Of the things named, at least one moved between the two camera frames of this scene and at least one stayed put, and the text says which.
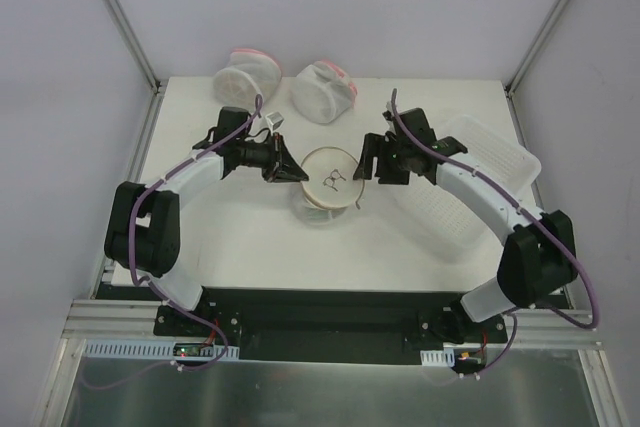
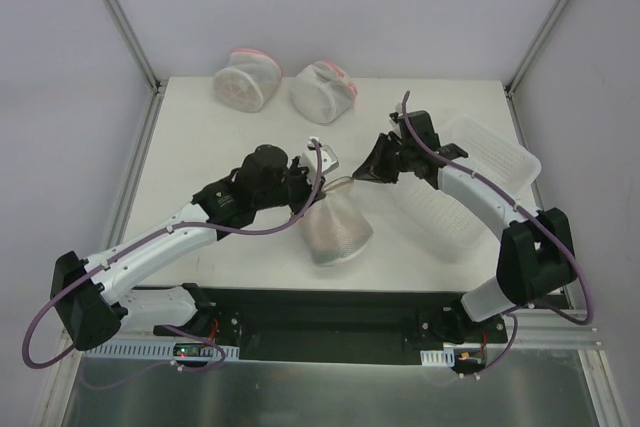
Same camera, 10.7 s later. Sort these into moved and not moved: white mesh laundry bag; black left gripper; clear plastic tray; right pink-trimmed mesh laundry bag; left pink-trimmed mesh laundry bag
Moved: black left gripper; white mesh laundry bag
Not moved: right pink-trimmed mesh laundry bag; left pink-trimmed mesh laundry bag; clear plastic tray
